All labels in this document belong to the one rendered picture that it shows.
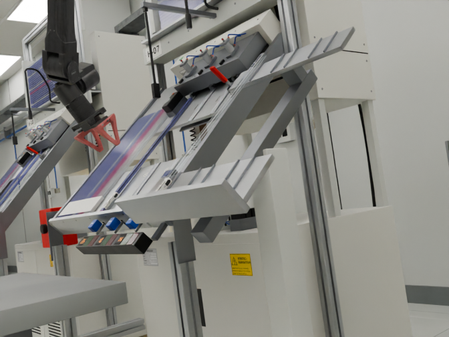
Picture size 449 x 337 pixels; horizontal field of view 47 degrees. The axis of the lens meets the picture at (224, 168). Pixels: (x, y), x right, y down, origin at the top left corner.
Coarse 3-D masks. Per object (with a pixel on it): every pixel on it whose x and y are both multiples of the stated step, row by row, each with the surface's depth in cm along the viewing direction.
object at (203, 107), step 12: (168, 96) 197; (204, 96) 165; (216, 96) 157; (156, 108) 195; (192, 108) 164; (204, 108) 156; (216, 108) 148; (168, 120) 173; (180, 120) 164; (192, 120) 156; (204, 120) 162; (156, 132) 172
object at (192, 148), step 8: (264, 56) 125; (256, 64) 123; (248, 72) 121; (240, 80) 120; (240, 88) 118; (232, 96) 116; (224, 104) 115; (216, 112) 114; (216, 120) 113; (208, 128) 111; (200, 136) 109; (192, 144) 108; (184, 152) 108; (192, 152) 107; (184, 160) 106; (176, 168) 104; (168, 176) 103
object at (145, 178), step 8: (176, 160) 139; (144, 168) 152; (152, 168) 147; (160, 168) 143; (168, 168) 139; (136, 176) 152; (144, 176) 148; (152, 176) 143; (160, 176) 139; (120, 184) 157; (128, 184) 152; (136, 184) 147; (144, 184) 142; (152, 184) 138; (112, 192) 157; (128, 192) 147; (136, 192) 142; (144, 192) 138; (104, 200) 156; (112, 208) 146
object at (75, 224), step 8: (72, 216) 158; (80, 216) 153; (88, 216) 148; (96, 216) 145; (104, 216) 142; (112, 216) 139; (120, 216) 136; (56, 224) 170; (64, 224) 166; (72, 224) 162; (80, 224) 158; (88, 224) 154; (144, 224) 132; (152, 224) 129; (64, 232) 173; (72, 232) 168; (80, 232) 164; (88, 232) 160
